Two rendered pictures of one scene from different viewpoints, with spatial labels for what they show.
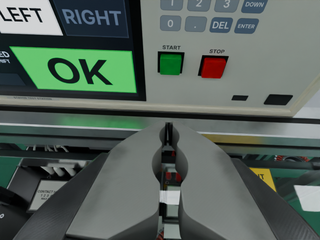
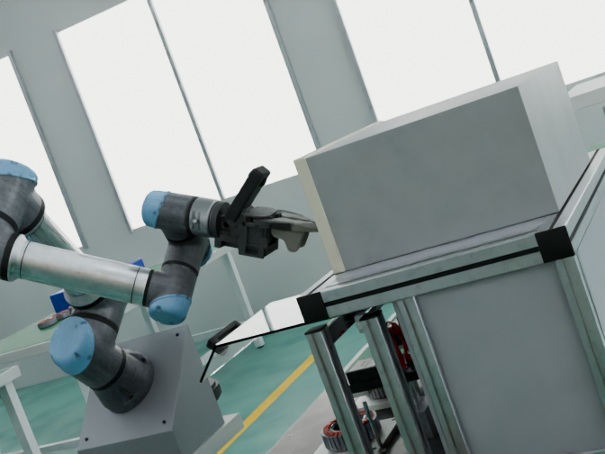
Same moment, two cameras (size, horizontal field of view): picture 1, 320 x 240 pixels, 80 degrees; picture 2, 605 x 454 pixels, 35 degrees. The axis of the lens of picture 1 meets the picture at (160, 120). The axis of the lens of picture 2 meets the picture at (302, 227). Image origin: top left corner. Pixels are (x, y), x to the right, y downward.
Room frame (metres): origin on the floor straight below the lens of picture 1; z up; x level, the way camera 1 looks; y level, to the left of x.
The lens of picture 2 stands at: (0.79, -1.64, 1.39)
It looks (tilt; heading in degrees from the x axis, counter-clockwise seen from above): 6 degrees down; 114
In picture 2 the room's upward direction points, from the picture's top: 20 degrees counter-clockwise
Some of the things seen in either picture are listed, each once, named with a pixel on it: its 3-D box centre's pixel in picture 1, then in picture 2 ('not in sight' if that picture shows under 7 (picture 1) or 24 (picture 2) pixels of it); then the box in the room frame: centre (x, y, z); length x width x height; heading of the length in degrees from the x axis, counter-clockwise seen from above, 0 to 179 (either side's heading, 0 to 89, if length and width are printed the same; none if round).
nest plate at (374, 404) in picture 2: not in sight; (392, 391); (0.02, 0.20, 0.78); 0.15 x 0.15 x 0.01; 89
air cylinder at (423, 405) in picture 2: not in sight; (421, 418); (0.16, -0.05, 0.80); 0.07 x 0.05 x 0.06; 89
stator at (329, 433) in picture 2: not in sight; (350, 430); (0.01, -0.04, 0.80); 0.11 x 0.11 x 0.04
